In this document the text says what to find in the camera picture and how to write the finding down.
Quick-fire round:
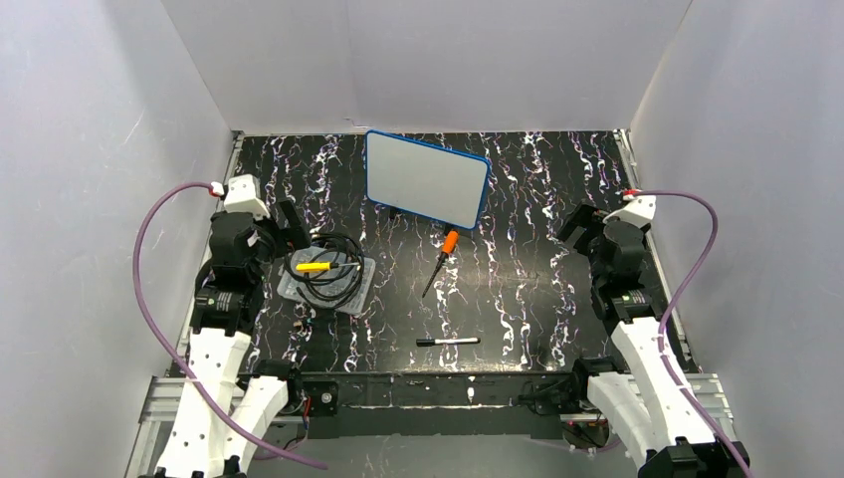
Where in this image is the yellow handled screwdriver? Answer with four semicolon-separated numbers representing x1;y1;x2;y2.
295;262;360;274

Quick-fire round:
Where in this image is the orange handled screwdriver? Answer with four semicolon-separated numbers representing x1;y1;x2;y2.
422;229;460;298

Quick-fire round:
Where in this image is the coiled black cable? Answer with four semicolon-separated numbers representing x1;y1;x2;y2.
284;231;366;310

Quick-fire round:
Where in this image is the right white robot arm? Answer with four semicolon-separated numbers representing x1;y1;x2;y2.
556;195;750;477

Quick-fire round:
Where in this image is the clear plastic box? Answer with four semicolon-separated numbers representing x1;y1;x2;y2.
277;246;376;316

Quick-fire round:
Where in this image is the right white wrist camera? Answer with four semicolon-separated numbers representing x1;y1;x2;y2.
602;190;656;232

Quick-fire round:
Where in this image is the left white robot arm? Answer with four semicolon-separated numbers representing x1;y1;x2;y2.
153;198;295;477

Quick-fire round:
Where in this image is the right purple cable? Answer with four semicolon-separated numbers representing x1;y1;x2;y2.
622;189;756;478

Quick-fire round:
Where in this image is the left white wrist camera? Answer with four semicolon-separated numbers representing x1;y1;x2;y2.
223;174;271;220

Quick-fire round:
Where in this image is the blue framed whiteboard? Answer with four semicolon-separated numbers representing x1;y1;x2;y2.
364;129;492;230

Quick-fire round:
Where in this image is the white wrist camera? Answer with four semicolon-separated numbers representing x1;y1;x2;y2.
223;174;271;220
602;190;656;232

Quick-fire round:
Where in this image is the purple cable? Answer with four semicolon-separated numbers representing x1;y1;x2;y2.
622;189;756;478
132;181;329;472

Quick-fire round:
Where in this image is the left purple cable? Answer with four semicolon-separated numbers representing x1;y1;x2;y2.
132;181;329;472

